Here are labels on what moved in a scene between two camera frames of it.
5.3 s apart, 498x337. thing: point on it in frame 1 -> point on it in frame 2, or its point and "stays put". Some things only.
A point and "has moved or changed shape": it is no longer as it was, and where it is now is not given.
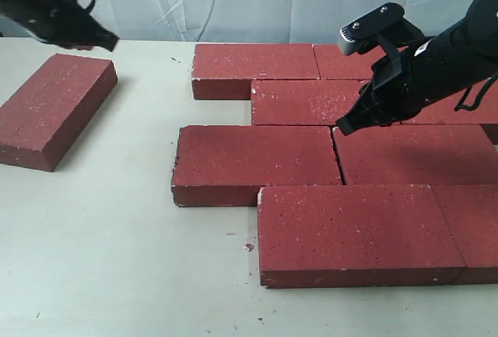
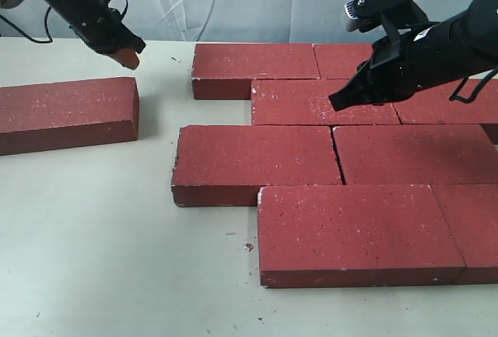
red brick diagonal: x=225 y=166 stays put
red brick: x=302 y=102 stays put
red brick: x=43 y=120 has moved or changed shape
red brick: x=443 y=112 stays put
